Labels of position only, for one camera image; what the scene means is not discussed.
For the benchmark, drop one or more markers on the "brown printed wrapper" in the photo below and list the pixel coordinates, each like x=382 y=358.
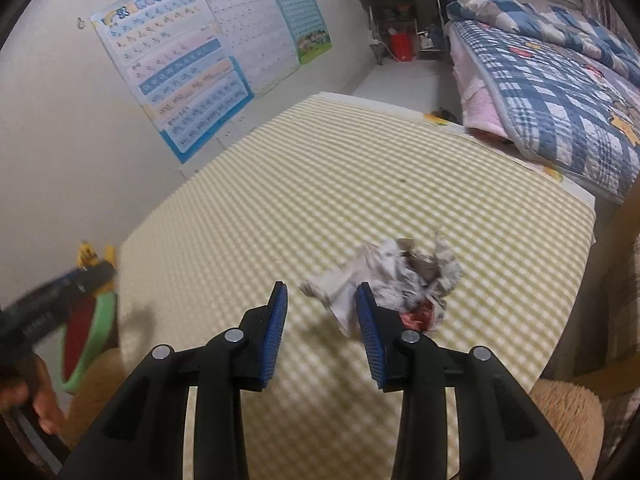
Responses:
x=400 y=270

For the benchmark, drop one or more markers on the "teal wall poster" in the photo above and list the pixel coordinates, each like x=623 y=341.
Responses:
x=295 y=10

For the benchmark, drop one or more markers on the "blue alphabet wall poster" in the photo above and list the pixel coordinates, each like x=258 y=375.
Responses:
x=175 y=75

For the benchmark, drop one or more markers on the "person's left hand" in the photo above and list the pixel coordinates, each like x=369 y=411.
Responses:
x=42 y=400

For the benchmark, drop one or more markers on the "white wall socket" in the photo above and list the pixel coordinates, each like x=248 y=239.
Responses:
x=243 y=121
x=228 y=136

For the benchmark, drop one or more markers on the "red bin liner bag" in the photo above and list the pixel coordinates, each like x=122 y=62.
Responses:
x=80 y=335

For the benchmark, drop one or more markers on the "blue patchwork duvet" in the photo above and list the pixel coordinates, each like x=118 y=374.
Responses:
x=500 y=10

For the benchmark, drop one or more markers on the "small wall hook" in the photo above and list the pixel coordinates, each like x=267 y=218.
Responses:
x=80 y=23

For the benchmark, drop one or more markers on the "pink patterned curtain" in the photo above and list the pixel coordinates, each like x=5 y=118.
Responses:
x=600 y=10

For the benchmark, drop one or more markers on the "red bucket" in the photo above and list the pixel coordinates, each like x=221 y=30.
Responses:
x=402 y=47

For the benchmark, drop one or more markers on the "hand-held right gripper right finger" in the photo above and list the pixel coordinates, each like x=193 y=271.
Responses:
x=370 y=340

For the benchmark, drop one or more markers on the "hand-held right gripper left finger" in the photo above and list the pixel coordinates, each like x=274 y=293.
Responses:
x=272 y=335

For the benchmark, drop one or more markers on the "yellow checked tablecloth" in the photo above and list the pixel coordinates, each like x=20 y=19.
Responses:
x=325 y=185

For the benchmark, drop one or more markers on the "beige plush cloth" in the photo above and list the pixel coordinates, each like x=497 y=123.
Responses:
x=565 y=410

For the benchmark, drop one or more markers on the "blue checked bed cover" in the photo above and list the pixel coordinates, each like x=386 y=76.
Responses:
x=560 y=110

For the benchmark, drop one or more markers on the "pink bed sheet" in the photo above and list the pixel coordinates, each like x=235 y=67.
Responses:
x=475 y=90

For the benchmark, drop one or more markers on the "green plastic bin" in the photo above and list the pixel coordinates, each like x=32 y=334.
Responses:
x=102 y=320

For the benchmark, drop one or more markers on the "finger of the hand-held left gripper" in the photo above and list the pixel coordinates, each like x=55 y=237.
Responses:
x=85 y=282

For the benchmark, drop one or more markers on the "dark slipper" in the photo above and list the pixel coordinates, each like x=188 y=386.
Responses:
x=445 y=115

